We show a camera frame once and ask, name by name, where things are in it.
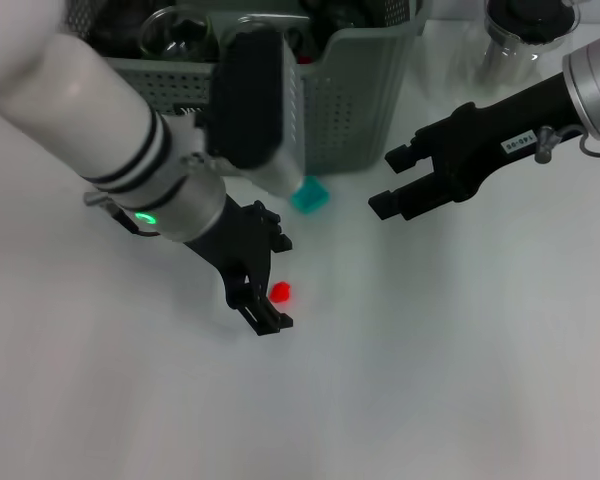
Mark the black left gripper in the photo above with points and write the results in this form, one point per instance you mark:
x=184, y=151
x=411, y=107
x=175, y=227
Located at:
x=240, y=245

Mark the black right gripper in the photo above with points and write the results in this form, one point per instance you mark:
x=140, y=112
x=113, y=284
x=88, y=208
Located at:
x=490, y=132

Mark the cyan square toy brick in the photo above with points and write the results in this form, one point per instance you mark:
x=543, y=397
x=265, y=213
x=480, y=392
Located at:
x=312, y=197

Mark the long dark red toy brick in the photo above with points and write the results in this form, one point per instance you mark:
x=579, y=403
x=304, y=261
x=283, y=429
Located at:
x=306, y=59

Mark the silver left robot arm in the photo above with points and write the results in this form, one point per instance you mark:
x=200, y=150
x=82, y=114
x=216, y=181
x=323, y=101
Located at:
x=80, y=110

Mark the grey perforated storage bin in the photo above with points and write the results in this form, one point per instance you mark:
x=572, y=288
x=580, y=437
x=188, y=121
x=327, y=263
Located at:
x=350, y=115

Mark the small red toy brick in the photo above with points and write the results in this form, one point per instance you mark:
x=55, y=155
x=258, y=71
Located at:
x=280, y=292

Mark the clear glass flask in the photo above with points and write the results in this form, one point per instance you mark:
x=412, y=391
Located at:
x=510, y=55

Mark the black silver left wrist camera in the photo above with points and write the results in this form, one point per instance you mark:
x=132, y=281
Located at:
x=250, y=100

